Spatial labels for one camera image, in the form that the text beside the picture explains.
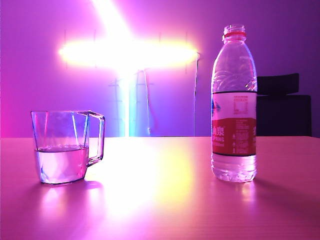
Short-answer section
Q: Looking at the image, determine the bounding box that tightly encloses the clear water bottle red label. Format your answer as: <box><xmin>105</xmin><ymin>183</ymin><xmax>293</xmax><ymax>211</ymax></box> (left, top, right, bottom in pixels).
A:
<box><xmin>210</xmin><ymin>24</ymin><xmax>258</xmax><ymax>183</ymax></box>

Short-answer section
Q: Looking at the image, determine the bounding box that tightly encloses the transparent faceted plastic mug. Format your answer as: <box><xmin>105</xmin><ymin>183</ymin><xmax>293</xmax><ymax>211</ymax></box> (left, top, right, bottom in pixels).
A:
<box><xmin>30</xmin><ymin>109</ymin><xmax>106</xmax><ymax>185</ymax></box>

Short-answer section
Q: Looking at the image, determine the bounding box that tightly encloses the vertical glowing light strip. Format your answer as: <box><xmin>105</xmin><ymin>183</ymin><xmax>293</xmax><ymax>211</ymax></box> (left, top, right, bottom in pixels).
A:
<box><xmin>123</xmin><ymin>66</ymin><xmax>134</xmax><ymax>138</ymax></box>

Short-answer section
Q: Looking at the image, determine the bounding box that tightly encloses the horizontal glowing light bar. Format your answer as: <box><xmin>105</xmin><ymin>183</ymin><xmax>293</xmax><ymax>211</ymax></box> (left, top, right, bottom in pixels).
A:
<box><xmin>58</xmin><ymin>39</ymin><xmax>201</xmax><ymax>68</ymax></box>

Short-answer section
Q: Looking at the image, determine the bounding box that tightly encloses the diagonal glowing light strip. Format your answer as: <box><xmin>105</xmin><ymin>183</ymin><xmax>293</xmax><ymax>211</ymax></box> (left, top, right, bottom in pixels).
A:
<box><xmin>91</xmin><ymin>0</ymin><xmax>137</xmax><ymax>44</ymax></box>

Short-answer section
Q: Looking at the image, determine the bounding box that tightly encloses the black office chair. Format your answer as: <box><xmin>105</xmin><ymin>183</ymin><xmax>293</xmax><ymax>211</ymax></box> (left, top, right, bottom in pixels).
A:
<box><xmin>256</xmin><ymin>73</ymin><xmax>312</xmax><ymax>138</ymax></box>

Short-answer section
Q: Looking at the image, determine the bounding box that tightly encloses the thin hanging cable with switch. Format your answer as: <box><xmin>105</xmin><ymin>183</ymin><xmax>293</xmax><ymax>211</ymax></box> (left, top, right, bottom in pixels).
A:
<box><xmin>192</xmin><ymin>51</ymin><xmax>202</xmax><ymax>138</ymax></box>
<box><xmin>139</xmin><ymin>68</ymin><xmax>153</xmax><ymax>136</ymax></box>

